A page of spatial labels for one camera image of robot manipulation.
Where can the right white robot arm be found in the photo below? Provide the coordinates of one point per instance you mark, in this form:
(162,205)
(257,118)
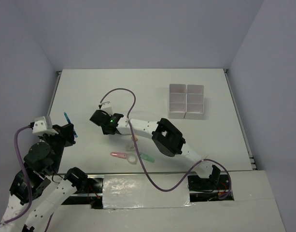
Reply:
(167,138)

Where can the white compartment container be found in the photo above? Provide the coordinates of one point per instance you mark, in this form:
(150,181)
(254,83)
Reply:
(177,101)
(195,102)

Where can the green highlighter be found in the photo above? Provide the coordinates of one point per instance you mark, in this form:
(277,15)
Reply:
(147,158)

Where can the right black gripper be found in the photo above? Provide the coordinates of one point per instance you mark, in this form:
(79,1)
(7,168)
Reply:
(105,132)

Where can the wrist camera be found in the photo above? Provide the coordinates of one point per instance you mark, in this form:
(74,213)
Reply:
(43,125)
(106,107)

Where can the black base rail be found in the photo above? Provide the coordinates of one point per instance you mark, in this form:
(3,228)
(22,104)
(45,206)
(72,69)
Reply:
(200,190)

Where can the right white compartment container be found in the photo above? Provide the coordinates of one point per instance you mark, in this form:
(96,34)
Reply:
(195,102)

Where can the pink highlighter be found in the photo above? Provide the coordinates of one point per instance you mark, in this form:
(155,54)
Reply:
(119,155)

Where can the white base cover plate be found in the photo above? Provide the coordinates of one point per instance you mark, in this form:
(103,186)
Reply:
(135,191)

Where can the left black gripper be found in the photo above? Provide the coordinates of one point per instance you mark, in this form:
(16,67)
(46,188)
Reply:
(65,132)

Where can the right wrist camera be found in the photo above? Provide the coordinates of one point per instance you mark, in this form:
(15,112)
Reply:
(106,107)

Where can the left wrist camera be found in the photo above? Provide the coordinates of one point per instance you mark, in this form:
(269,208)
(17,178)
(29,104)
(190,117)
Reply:
(43,125)

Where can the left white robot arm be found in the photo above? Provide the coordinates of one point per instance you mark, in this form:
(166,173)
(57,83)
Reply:
(26,211)

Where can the white eraser red label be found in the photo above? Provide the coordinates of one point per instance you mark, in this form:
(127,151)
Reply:
(130,147)

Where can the left white compartment container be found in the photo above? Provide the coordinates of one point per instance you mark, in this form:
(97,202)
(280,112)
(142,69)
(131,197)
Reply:
(177,101)

